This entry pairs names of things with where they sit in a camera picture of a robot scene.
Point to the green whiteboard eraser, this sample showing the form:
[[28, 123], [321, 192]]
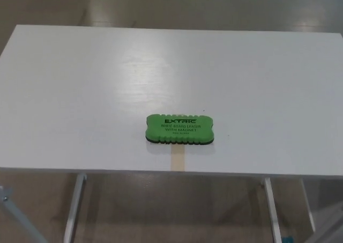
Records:
[[179, 130]]

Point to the beige masking tape strip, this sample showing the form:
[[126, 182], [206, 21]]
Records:
[[178, 158]]

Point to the white table leg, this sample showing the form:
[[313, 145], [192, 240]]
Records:
[[272, 210], [73, 208], [307, 205]]

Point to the teal perforated object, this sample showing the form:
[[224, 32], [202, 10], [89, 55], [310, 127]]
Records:
[[286, 239]]

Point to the grey metal bar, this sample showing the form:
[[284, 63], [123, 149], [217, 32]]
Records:
[[328, 227]]

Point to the grey metal stand frame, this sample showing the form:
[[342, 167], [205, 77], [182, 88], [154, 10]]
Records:
[[18, 216]]

